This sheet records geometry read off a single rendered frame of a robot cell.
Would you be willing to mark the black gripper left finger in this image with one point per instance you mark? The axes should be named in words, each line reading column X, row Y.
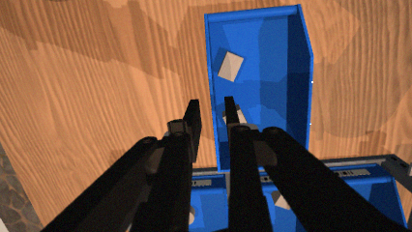
column 117, row 199

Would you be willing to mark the grey metal shelf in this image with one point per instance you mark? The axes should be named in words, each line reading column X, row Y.
column 391, row 163

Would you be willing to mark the blue bin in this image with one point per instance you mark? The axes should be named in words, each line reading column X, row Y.
column 274, row 83
column 283, row 220
column 209, row 199
column 381, row 189

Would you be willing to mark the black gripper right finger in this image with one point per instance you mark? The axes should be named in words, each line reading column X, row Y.
column 318, row 197

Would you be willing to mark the brown block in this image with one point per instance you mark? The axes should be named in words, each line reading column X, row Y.
column 240, row 115

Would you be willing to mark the beige short cylinder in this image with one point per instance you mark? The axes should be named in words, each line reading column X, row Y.
column 192, row 213

